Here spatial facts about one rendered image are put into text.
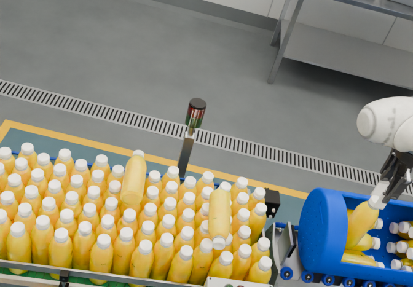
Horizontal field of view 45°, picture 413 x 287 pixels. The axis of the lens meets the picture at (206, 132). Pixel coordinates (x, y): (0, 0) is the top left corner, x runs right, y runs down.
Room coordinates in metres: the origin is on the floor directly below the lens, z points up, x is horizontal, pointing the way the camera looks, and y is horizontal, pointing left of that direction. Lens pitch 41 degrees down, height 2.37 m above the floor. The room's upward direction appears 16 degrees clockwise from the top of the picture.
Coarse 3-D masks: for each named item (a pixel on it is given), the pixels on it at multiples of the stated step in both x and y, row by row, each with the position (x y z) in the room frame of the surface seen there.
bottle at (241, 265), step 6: (234, 252) 0.99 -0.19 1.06; (234, 258) 0.96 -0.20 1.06; (240, 258) 0.96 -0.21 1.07; (246, 258) 0.96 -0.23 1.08; (234, 264) 0.95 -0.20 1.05; (240, 264) 0.95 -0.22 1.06; (246, 264) 0.96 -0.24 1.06; (234, 270) 0.95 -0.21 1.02; (240, 270) 0.94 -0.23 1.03; (246, 270) 0.96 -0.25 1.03; (234, 276) 0.94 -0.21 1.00; (240, 276) 0.95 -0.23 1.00
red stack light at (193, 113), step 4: (188, 108) 1.41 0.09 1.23; (192, 108) 1.40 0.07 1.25; (188, 112) 1.41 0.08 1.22; (192, 112) 1.40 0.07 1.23; (196, 112) 1.40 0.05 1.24; (200, 112) 1.40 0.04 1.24; (204, 112) 1.42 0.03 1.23; (192, 116) 1.40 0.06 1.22; (196, 116) 1.40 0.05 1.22; (200, 116) 1.40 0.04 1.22
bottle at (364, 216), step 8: (368, 200) 1.12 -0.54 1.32; (360, 208) 1.10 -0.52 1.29; (368, 208) 1.09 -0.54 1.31; (376, 208) 1.09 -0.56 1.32; (352, 216) 1.10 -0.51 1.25; (360, 216) 1.08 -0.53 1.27; (368, 216) 1.08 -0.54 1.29; (376, 216) 1.09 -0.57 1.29; (352, 224) 1.09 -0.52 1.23; (360, 224) 1.08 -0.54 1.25; (368, 224) 1.08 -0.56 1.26; (352, 232) 1.08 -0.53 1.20; (360, 232) 1.07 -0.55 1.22; (352, 240) 1.07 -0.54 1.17
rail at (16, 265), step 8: (0, 264) 0.78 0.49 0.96; (8, 264) 0.78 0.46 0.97; (16, 264) 0.79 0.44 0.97; (24, 264) 0.79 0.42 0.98; (32, 264) 0.80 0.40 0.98; (40, 264) 0.80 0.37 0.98; (48, 272) 0.80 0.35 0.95; (56, 272) 0.81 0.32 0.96; (72, 272) 0.81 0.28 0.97; (80, 272) 0.82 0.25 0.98; (88, 272) 0.82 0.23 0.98; (96, 272) 0.83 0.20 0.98; (112, 280) 0.83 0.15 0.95; (120, 280) 0.84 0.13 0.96; (128, 280) 0.84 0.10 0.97; (136, 280) 0.85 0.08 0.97; (144, 280) 0.85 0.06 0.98; (152, 280) 0.86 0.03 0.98; (160, 280) 0.87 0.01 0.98
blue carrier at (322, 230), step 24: (312, 192) 1.26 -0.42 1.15; (336, 192) 1.22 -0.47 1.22; (312, 216) 1.18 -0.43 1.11; (336, 216) 1.10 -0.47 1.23; (384, 216) 1.33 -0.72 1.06; (408, 216) 1.35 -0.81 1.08; (312, 240) 1.10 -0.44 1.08; (336, 240) 1.04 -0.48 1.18; (384, 240) 1.28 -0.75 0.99; (312, 264) 1.03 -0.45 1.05; (336, 264) 1.02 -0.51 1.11; (360, 264) 1.04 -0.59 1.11; (384, 264) 1.20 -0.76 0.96
